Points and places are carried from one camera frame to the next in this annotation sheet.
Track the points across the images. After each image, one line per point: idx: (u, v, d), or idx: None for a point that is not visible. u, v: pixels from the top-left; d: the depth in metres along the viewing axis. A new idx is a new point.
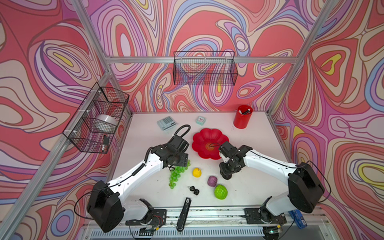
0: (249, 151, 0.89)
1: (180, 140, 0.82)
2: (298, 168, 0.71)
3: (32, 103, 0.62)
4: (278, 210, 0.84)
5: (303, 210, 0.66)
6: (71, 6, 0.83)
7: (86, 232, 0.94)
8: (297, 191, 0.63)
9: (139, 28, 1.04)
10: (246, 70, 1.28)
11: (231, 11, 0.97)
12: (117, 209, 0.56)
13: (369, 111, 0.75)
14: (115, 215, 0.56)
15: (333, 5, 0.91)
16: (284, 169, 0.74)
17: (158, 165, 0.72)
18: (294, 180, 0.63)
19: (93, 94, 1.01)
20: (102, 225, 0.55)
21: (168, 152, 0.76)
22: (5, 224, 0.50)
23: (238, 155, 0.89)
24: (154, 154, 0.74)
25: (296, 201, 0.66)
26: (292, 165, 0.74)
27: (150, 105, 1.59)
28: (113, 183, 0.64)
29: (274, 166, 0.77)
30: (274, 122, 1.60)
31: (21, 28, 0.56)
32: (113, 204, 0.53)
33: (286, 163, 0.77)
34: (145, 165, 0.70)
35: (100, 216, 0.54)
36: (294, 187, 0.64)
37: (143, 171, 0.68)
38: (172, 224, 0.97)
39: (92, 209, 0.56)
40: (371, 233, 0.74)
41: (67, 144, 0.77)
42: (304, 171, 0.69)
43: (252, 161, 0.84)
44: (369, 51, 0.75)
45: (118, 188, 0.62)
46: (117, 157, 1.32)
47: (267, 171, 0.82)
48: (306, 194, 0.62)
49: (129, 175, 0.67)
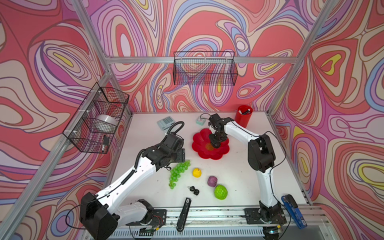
0: (230, 121, 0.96)
1: (173, 138, 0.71)
2: (259, 137, 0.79)
3: (32, 103, 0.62)
4: (265, 196, 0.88)
5: (253, 168, 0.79)
6: (71, 6, 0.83)
7: (86, 233, 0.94)
8: (252, 152, 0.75)
9: (139, 28, 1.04)
10: (246, 70, 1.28)
11: (231, 11, 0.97)
12: (109, 220, 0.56)
13: (369, 111, 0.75)
14: (108, 225, 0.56)
15: (333, 5, 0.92)
16: (249, 137, 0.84)
17: (150, 169, 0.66)
18: (251, 143, 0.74)
19: (93, 94, 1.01)
20: (95, 236, 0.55)
21: (161, 153, 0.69)
22: (5, 225, 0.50)
23: (221, 124, 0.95)
24: (145, 158, 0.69)
25: (251, 160, 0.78)
26: (257, 134, 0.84)
27: (150, 105, 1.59)
28: (101, 195, 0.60)
29: (242, 133, 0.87)
30: (274, 122, 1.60)
31: (20, 27, 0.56)
32: (102, 217, 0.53)
33: (253, 132, 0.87)
34: (136, 171, 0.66)
35: (93, 227, 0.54)
36: (251, 149, 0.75)
37: (133, 179, 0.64)
38: (172, 224, 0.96)
39: (85, 220, 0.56)
40: (371, 233, 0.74)
41: (67, 144, 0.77)
42: (263, 140, 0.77)
43: (228, 128, 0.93)
44: (369, 52, 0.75)
45: (107, 200, 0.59)
46: (118, 157, 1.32)
47: (238, 138, 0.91)
48: (258, 156, 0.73)
49: (119, 184, 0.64)
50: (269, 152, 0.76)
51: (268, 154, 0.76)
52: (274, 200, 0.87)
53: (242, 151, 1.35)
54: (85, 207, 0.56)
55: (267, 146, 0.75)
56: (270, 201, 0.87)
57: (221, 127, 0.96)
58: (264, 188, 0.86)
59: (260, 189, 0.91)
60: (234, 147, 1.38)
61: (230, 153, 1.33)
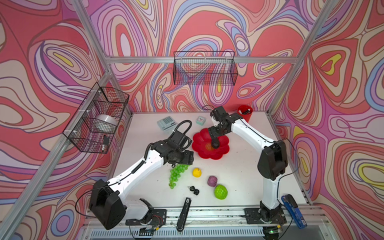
0: (238, 120, 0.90)
1: (180, 135, 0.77)
2: (274, 143, 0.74)
3: (33, 103, 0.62)
4: (269, 199, 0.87)
5: (264, 176, 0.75)
6: (71, 6, 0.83)
7: (86, 232, 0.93)
8: (265, 160, 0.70)
9: (139, 28, 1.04)
10: (246, 70, 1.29)
11: (231, 11, 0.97)
12: (118, 208, 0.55)
13: (369, 111, 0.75)
14: (117, 213, 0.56)
15: (333, 5, 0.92)
16: (262, 142, 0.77)
17: (158, 161, 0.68)
18: (266, 151, 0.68)
19: (93, 94, 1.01)
20: (104, 222, 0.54)
21: (168, 147, 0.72)
22: (6, 224, 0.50)
23: (228, 120, 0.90)
24: (154, 150, 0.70)
25: (261, 168, 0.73)
26: (271, 140, 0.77)
27: (150, 105, 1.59)
28: (113, 182, 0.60)
29: (255, 137, 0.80)
30: (274, 122, 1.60)
31: (21, 28, 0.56)
32: (113, 203, 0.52)
33: (267, 137, 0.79)
34: (145, 162, 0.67)
35: (102, 214, 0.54)
36: (264, 156, 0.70)
37: (143, 169, 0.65)
38: (172, 224, 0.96)
39: (94, 207, 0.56)
40: (371, 234, 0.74)
41: (67, 144, 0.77)
42: (278, 147, 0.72)
43: (238, 129, 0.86)
44: (369, 52, 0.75)
45: (118, 187, 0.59)
46: (118, 157, 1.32)
47: (247, 140, 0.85)
48: (272, 164, 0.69)
49: (129, 173, 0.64)
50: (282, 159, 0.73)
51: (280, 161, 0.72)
52: (276, 202, 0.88)
53: (242, 151, 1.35)
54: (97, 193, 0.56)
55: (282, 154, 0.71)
56: (273, 204, 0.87)
57: (228, 124, 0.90)
58: (269, 191, 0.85)
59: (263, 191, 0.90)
60: (234, 146, 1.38)
61: (230, 153, 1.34)
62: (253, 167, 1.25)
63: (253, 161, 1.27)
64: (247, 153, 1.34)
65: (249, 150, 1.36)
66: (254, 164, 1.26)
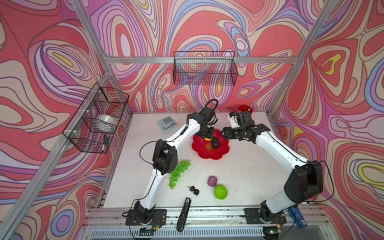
0: (265, 132, 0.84)
1: (211, 109, 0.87)
2: (308, 163, 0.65)
3: (32, 103, 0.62)
4: (277, 207, 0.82)
5: (291, 200, 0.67)
6: (71, 6, 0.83)
7: (86, 232, 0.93)
8: (296, 182, 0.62)
9: (140, 28, 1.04)
10: (246, 70, 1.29)
11: (231, 11, 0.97)
12: (175, 159, 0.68)
13: (369, 111, 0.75)
14: (174, 162, 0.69)
15: (333, 5, 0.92)
16: (293, 161, 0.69)
17: (197, 127, 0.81)
18: (298, 172, 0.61)
19: (93, 94, 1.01)
20: (166, 169, 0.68)
21: (202, 117, 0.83)
22: (5, 225, 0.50)
23: (253, 132, 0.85)
24: (192, 119, 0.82)
25: (290, 191, 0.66)
26: (304, 159, 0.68)
27: (150, 105, 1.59)
28: (169, 140, 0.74)
29: (284, 153, 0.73)
30: (274, 122, 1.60)
31: (21, 27, 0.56)
32: (173, 153, 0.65)
33: (299, 155, 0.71)
34: (188, 127, 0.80)
35: (164, 163, 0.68)
36: (295, 177, 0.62)
37: (188, 131, 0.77)
38: (172, 224, 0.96)
39: (157, 158, 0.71)
40: (371, 233, 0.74)
41: (67, 144, 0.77)
42: (312, 168, 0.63)
43: (263, 142, 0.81)
44: (369, 52, 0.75)
45: (174, 143, 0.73)
46: (118, 157, 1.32)
47: (274, 155, 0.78)
48: (303, 187, 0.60)
49: (178, 134, 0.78)
50: (315, 184, 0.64)
51: (314, 185, 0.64)
52: (281, 210, 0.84)
53: (242, 151, 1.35)
54: (159, 147, 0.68)
55: (316, 177, 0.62)
56: (276, 210, 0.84)
57: (252, 135, 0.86)
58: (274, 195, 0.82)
59: (272, 198, 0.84)
60: (234, 147, 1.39)
61: (230, 153, 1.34)
62: (253, 167, 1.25)
63: (254, 161, 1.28)
64: (247, 153, 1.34)
65: (248, 150, 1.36)
66: (254, 164, 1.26)
